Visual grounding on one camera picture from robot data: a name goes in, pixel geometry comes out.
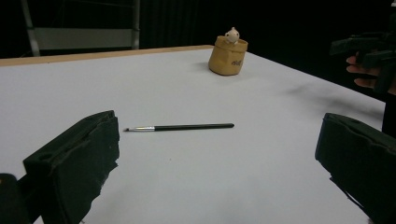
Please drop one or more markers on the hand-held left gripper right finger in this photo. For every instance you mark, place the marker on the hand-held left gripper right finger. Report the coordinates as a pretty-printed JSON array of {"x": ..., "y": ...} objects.
[{"x": 364, "y": 158}]

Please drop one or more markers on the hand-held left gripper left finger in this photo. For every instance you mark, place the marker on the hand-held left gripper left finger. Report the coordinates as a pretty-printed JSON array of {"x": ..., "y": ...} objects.
[{"x": 77, "y": 155}]

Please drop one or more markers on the thin black makeup brush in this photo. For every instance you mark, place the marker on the thin black makeup brush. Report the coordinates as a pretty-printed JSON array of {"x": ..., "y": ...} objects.
[{"x": 193, "y": 126}]

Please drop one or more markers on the small white toy figure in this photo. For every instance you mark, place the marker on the small white toy figure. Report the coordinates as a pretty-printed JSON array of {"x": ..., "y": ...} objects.
[{"x": 232, "y": 35}]

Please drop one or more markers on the grey metal desk frame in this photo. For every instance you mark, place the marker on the grey metal desk frame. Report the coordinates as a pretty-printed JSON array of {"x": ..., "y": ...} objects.
[{"x": 81, "y": 38}]

